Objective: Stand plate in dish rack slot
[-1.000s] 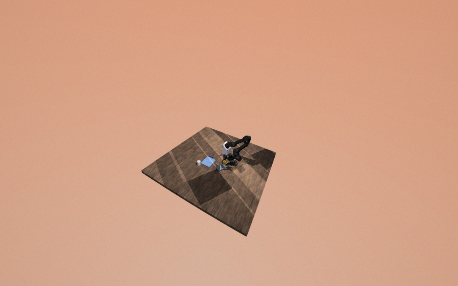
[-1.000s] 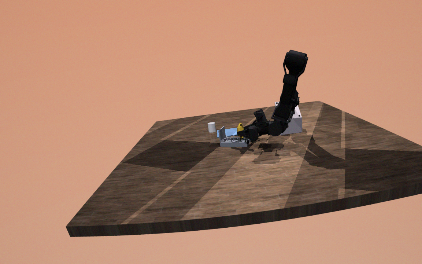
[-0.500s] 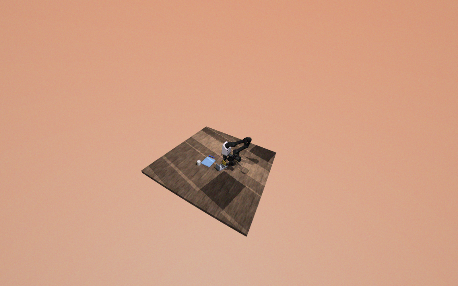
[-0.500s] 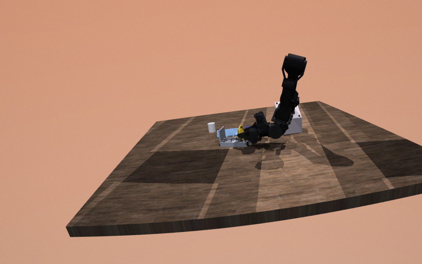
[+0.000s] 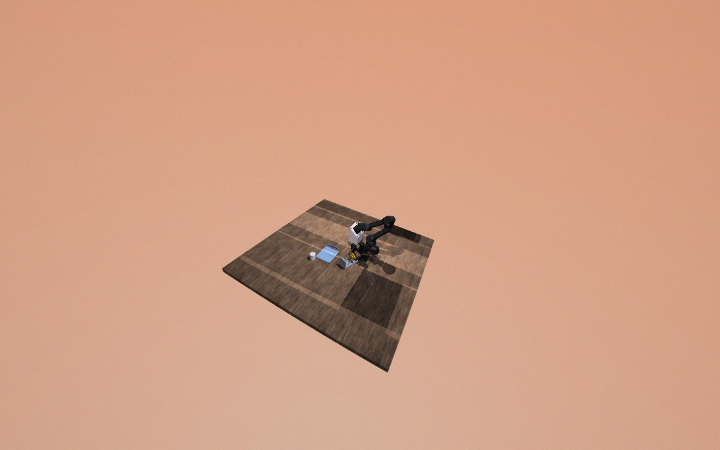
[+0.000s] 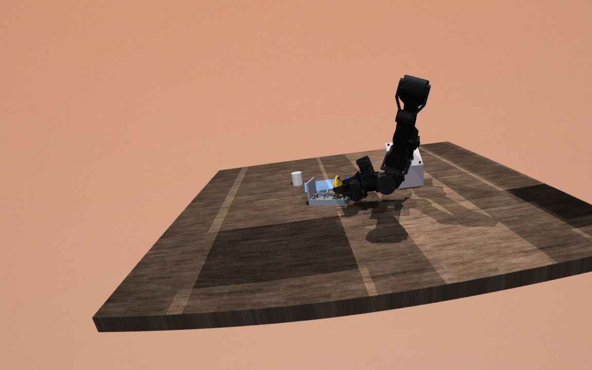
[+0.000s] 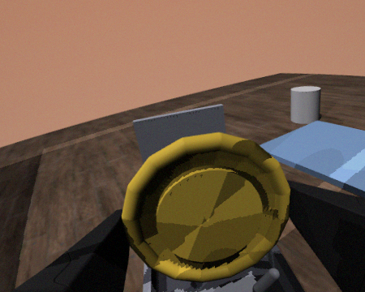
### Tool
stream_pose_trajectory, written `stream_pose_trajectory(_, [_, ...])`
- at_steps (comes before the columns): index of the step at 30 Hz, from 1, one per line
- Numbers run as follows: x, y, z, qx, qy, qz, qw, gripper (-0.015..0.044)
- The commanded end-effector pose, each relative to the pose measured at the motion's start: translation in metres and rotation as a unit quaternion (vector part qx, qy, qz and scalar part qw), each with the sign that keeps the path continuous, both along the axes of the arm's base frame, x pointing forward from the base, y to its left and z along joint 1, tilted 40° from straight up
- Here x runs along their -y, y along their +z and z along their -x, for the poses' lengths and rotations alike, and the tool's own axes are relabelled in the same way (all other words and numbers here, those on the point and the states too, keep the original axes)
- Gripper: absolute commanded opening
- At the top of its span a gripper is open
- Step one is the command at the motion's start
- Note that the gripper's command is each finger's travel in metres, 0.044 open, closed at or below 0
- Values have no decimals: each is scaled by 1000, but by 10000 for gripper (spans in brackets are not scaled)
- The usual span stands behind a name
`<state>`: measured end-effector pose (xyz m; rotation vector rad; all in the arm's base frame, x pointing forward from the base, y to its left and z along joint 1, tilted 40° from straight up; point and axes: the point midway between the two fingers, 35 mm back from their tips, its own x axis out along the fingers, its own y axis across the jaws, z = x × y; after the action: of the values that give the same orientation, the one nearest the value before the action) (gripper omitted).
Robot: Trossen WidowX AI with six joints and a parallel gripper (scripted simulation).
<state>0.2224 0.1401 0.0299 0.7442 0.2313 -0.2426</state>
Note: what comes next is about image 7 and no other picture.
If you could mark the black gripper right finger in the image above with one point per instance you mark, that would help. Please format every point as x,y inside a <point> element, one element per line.
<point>333,224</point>

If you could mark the shiny gold plate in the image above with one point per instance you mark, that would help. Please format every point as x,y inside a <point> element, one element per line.
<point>206,207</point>

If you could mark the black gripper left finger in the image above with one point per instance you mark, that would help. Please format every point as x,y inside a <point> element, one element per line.
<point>97,263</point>

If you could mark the light blue mat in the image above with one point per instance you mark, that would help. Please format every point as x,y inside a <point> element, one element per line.
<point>333,153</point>

